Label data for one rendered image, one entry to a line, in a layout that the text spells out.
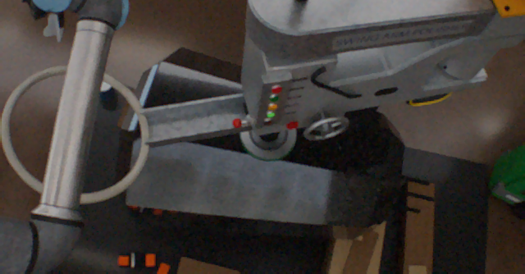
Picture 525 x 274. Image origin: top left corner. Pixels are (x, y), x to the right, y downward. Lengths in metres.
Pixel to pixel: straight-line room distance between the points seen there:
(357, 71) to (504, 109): 2.10
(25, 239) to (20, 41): 2.50
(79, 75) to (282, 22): 0.48
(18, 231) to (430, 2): 1.10
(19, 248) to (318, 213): 1.34
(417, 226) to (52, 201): 2.10
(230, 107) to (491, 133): 2.03
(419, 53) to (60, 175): 1.04
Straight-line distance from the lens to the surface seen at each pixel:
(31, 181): 1.57
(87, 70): 1.13
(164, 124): 1.74
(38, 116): 3.12
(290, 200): 2.05
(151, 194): 2.12
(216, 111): 1.76
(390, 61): 1.57
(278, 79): 1.32
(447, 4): 1.38
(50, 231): 1.07
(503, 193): 3.12
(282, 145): 1.94
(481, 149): 3.30
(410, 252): 2.76
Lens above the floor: 2.65
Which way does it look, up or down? 65 degrees down
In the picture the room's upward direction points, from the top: 12 degrees clockwise
